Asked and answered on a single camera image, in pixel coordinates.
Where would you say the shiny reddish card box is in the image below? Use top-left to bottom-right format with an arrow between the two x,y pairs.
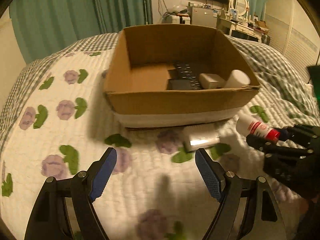
182,123 -> 220,152

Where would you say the large green curtain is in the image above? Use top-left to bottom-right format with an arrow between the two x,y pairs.
9,0 -> 152,63

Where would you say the silver mini fridge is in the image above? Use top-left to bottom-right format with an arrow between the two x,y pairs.
188,7 -> 217,28

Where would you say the white louvered wardrobe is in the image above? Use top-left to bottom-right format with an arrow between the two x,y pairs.
265,0 -> 319,83

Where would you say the black remote control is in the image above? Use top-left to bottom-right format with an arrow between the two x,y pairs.
174,62 -> 202,90

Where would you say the white floral quilted mat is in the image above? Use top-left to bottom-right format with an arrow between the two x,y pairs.
0,48 -> 311,240

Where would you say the white dressing table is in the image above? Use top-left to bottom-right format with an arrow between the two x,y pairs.
216,18 -> 263,43

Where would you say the oval white mirror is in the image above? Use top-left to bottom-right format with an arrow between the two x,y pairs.
229,0 -> 249,16

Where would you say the light blue earbuds case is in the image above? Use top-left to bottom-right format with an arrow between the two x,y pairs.
199,73 -> 226,89

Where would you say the open cardboard box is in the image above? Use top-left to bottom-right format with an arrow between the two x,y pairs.
103,24 -> 260,128

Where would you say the white bottle red cap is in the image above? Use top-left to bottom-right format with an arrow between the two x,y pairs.
236,114 -> 280,143

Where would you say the white suitcase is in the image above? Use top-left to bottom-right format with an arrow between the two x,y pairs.
165,15 -> 190,24

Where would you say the white cylindrical jar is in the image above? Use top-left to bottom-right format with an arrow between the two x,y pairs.
224,69 -> 251,88

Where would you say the grey checkered bed cover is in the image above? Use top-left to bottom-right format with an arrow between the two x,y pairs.
1,33 -> 319,149

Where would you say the black power adapter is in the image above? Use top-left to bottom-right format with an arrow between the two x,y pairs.
167,79 -> 194,90

